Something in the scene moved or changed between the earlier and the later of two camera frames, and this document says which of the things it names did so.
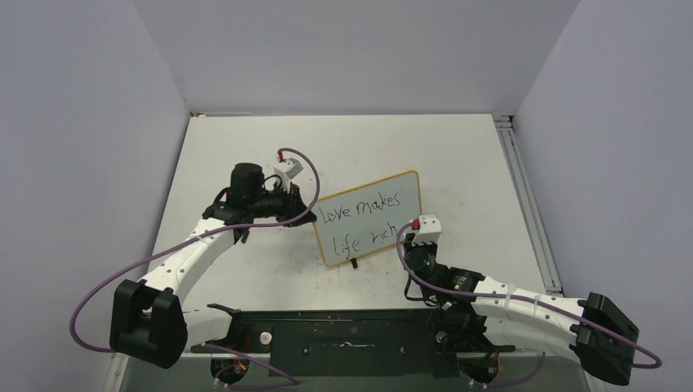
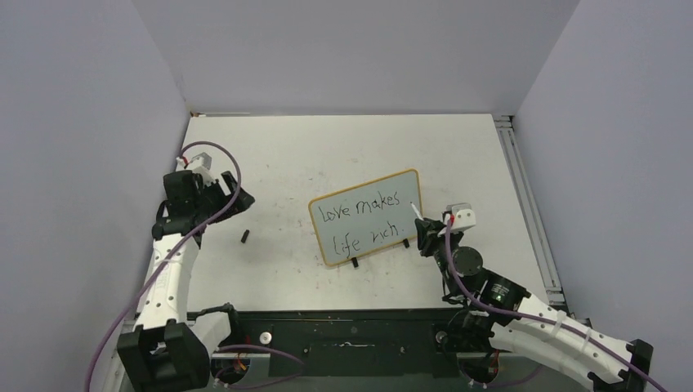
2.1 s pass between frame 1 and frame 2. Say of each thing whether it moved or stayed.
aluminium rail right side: stayed
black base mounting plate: stayed
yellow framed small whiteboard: stayed
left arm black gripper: moved
